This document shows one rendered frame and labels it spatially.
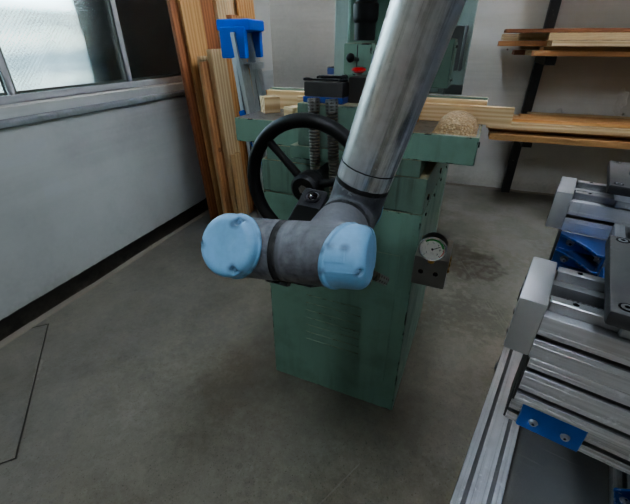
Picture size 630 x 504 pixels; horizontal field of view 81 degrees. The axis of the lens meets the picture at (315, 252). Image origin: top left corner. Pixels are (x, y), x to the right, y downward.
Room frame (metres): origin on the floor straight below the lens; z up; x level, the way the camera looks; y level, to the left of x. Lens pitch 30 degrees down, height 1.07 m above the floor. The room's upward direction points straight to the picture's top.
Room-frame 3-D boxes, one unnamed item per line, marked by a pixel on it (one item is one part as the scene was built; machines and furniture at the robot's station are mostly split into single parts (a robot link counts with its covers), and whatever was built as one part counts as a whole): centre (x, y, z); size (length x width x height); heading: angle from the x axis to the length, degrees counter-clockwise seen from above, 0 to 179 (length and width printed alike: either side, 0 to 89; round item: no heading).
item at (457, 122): (0.86, -0.32, 0.92); 0.14 x 0.09 x 0.04; 156
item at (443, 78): (1.15, -0.34, 1.02); 0.09 x 0.07 x 0.12; 66
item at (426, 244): (0.75, -0.28, 0.65); 0.06 x 0.04 x 0.08; 66
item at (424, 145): (0.95, -0.09, 0.87); 0.61 x 0.30 x 0.06; 66
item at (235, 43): (1.92, 0.28, 0.58); 0.27 x 0.25 x 1.16; 72
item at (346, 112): (0.87, -0.05, 0.92); 0.15 x 0.13 x 0.09; 66
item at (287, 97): (1.06, -0.14, 0.93); 0.60 x 0.02 x 0.05; 66
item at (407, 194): (1.16, -0.17, 0.76); 0.57 x 0.45 x 0.09; 156
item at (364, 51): (1.07, -0.13, 1.03); 0.14 x 0.07 x 0.09; 156
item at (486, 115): (1.01, -0.21, 0.92); 0.55 x 0.02 x 0.04; 66
